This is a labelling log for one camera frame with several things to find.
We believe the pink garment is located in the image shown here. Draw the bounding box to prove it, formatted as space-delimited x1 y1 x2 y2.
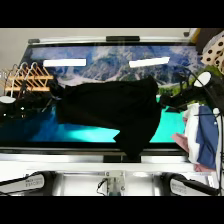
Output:
171 132 190 154

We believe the white clothes hanger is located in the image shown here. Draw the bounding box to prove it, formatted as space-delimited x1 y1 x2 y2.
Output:
9 61 28 98
20 61 39 98

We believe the blue garment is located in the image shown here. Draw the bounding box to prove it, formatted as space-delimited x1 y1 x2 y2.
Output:
195 114 220 170

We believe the white garment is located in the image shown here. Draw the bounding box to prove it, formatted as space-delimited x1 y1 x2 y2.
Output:
182 103 221 167

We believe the cream polka dot garment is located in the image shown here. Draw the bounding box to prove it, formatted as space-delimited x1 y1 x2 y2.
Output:
200 30 224 74

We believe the black cable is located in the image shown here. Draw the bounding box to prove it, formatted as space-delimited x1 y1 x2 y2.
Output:
95 178 110 197

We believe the tan wooden clothes hanger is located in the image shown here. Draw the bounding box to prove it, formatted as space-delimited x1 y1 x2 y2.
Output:
0 64 55 93

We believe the black shirt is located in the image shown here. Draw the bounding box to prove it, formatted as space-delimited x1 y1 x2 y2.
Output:
54 75 163 160

